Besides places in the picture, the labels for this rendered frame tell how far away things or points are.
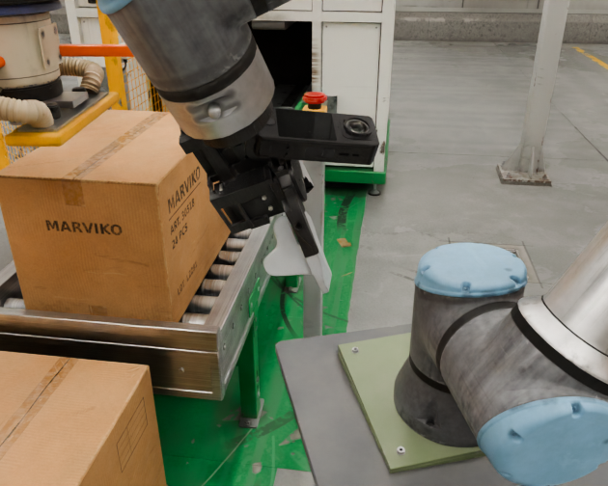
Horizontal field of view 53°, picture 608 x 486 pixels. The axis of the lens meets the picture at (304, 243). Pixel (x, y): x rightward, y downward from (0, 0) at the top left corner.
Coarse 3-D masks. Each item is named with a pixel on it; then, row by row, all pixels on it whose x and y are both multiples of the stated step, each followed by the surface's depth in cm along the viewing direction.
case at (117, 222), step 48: (96, 144) 160; (144, 144) 160; (0, 192) 142; (48, 192) 140; (96, 192) 138; (144, 192) 136; (192, 192) 160; (48, 240) 146; (96, 240) 144; (144, 240) 142; (192, 240) 163; (48, 288) 153; (96, 288) 151; (144, 288) 148; (192, 288) 166
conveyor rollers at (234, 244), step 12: (228, 240) 199; (240, 240) 198; (228, 252) 191; (240, 252) 191; (216, 264) 184; (228, 264) 191; (216, 276) 182; (228, 276) 182; (204, 288) 174; (216, 288) 174; (12, 300) 166; (192, 300) 167; (204, 300) 166; (204, 312) 167
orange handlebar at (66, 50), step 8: (64, 48) 118; (72, 48) 118; (80, 48) 118; (88, 48) 118; (96, 48) 118; (104, 48) 118; (112, 48) 118; (120, 48) 118; (128, 48) 117; (0, 56) 108; (64, 56) 119; (72, 56) 119; (80, 56) 119; (88, 56) 119; (96, 56) 119; (104, 56) 118; (112, 56) 118; (120, 56) 118; (128, 56) 118; (0, 64) 107
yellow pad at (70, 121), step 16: (96, 96) 129; (112, 96) 131; (64, 112) 117; (80, 112) 118; (96, 112) 122; (16, 128) 109; (32, 128) 108; (48, 128) 108; (64, 128) 109; (80, 128) 114; (16, 144) 106; (32, 144) 106; (48, 144) 106
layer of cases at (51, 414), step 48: (0, 384) 136; (48, 384) 136; (96, 384) 136; (144, 384) 140; (0, 432) 123; (48, 432) 123; (96, 432) 123; (144, 432) 142; (0, 480) 112; (48, 480) 112; (96, 480) 118; (144, 480) 144
